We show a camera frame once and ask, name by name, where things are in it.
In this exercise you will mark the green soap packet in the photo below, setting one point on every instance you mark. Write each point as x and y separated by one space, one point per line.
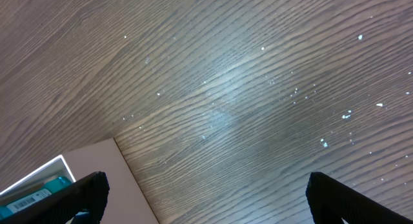
27 209

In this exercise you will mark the white square cardboard box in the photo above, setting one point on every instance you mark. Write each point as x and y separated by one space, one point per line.
126 202

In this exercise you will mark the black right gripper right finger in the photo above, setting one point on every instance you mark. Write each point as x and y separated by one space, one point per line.
332 202

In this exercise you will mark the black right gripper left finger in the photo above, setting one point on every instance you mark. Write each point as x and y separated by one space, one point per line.
90 192

